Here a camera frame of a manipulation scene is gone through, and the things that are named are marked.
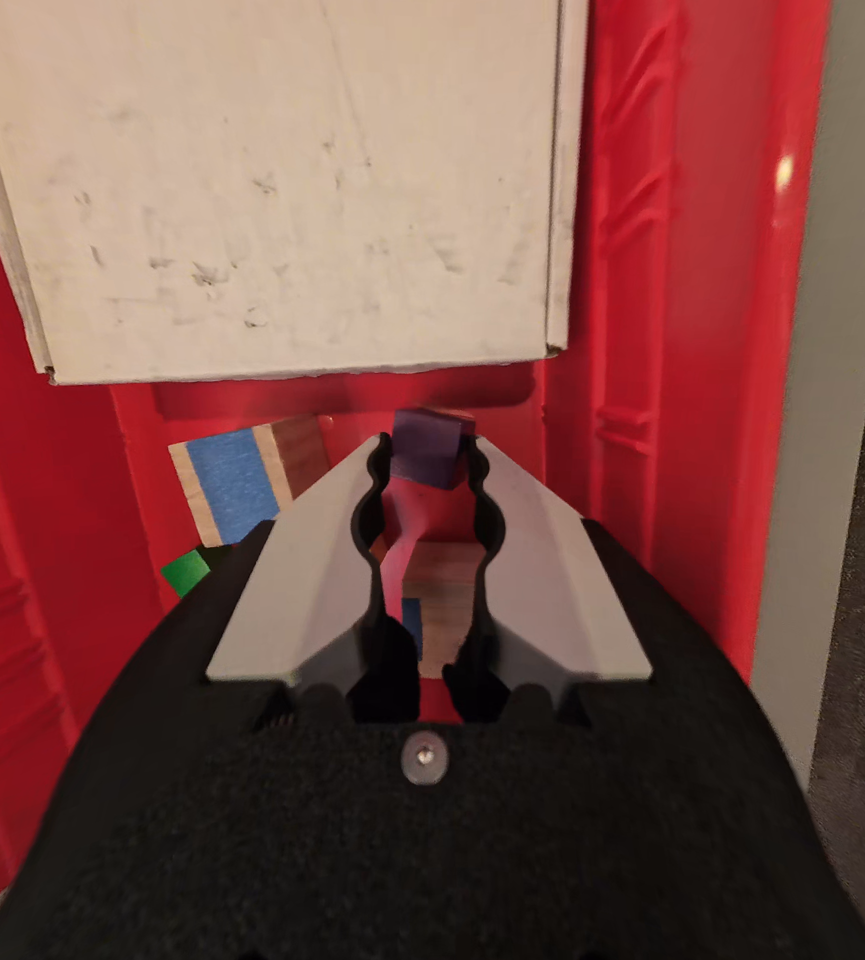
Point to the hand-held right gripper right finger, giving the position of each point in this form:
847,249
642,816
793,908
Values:
560,600

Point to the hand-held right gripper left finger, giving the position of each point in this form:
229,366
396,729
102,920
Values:
297,600

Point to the small green cube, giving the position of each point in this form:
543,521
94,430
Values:
185,571

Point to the wooden block with blue tape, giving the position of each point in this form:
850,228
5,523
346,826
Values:
230,480
444,592

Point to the small purple cube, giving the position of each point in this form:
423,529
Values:
425,450

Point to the red plastic bin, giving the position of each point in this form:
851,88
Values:
627,300

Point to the white cardboard box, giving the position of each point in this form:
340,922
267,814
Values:
252,187

